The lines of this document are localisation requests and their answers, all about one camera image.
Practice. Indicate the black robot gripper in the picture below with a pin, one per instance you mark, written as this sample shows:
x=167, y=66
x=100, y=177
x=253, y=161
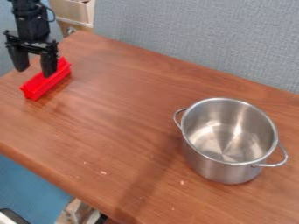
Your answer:
x=31, y=38

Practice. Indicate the wooden table leg frame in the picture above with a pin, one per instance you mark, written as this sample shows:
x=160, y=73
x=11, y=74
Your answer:
x=78, y=213

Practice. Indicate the red rectangular block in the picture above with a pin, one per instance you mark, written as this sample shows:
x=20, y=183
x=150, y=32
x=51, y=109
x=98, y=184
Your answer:
x=39, y=85

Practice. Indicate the black and white object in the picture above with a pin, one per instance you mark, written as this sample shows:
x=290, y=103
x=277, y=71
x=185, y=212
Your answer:
x=10, y=217

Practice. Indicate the stainless steel pot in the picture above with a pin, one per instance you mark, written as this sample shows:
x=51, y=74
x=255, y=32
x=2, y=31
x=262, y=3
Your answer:
x=229, y=139

